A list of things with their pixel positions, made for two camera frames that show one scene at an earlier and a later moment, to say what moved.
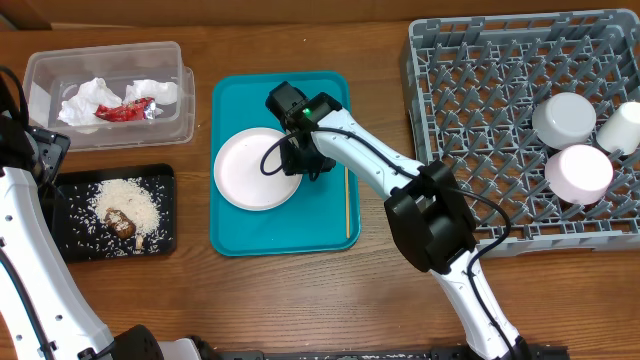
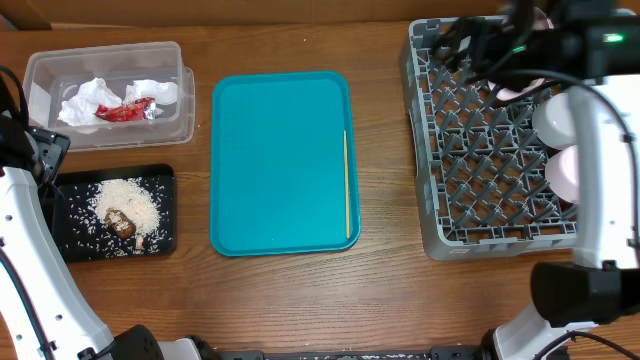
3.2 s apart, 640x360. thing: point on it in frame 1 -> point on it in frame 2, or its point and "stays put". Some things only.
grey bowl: [564, 120] stays put
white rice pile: [131, 197] stays put
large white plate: [238, 172] -> [540, 21]
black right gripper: [300, 159] -> [482, 36]
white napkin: [163, 92] stays put
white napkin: [80, 108] stays put
